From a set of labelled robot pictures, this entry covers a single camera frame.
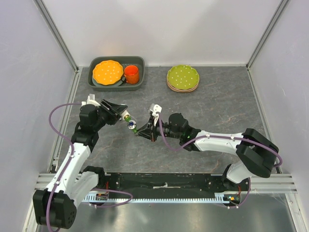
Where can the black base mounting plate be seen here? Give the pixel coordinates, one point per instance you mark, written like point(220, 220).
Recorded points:
point(169, 186)

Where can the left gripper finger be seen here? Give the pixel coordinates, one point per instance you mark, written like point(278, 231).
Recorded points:
point(115, 120)
point(112, 108)

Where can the grey slotted cable duct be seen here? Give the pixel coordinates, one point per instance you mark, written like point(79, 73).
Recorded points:
point(94, 198)

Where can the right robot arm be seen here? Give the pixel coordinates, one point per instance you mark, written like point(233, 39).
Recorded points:
point(258, 155)

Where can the white pvc elbow fitting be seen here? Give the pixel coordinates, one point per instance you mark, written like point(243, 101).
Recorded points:
point(125, 114)

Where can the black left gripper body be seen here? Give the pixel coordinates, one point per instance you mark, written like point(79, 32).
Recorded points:
point(105, 115)

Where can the tan bottom plate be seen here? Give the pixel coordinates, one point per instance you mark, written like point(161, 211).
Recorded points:
point(183, 91)

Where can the green dotted plate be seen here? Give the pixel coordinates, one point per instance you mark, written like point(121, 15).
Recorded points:
point(183, 77)

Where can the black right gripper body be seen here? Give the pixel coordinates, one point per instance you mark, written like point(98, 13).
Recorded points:
point(156, 129)

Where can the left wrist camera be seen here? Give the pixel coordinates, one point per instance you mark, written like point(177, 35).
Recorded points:
point(90, 100)

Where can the pink plate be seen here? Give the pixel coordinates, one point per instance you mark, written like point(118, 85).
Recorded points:
point(196, 85)

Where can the orange mug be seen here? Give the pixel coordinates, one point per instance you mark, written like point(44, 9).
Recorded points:
point(130, 74)

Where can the grey plastic dish tub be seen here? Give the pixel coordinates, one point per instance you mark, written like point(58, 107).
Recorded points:
point(124, 61)

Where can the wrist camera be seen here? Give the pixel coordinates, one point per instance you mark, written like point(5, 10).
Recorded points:
point(90, 100)
point(154, 111)

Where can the orange dotted plate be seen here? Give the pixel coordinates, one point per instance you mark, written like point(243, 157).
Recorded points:
point(108, 72)

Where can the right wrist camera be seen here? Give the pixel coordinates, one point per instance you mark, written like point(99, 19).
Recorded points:
point(154, 111)

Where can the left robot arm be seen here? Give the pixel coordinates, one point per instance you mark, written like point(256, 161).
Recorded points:
point(56, 205)

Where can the teal plate under orange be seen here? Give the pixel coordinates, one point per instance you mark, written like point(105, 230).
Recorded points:
point(111, 85)

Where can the green plastic water faucet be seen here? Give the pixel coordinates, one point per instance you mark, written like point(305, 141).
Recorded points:
point(131, 124)

